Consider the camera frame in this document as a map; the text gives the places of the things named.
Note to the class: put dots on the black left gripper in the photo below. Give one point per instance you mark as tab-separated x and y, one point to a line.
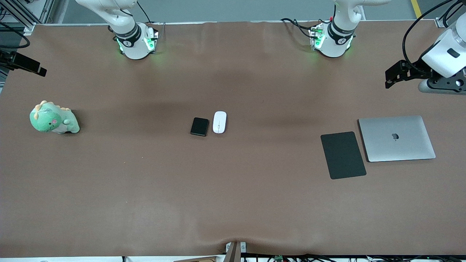
416	70

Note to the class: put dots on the white computer mouse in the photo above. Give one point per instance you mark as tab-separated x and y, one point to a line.
219	122

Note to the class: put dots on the green dinosaur plush toy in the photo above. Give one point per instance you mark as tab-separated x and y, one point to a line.
49	120

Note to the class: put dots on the black mouse pad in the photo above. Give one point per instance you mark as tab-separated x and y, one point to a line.
343	155

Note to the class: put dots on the silver laptop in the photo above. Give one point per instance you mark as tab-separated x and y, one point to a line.
397	140

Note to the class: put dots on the aluminium frame post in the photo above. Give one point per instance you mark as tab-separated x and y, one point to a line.
442	22
22	16

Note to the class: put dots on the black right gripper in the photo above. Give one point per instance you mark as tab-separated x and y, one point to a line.
14	60

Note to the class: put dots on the silver post bracket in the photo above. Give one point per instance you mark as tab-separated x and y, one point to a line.
243	247

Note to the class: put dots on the brown mount post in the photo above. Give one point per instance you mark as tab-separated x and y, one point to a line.
233	254

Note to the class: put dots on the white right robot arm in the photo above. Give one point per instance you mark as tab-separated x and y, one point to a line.
133	43

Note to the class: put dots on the brown table cover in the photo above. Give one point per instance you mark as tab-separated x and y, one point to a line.
233	196

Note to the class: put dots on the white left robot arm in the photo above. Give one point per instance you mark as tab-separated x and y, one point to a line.
333	43

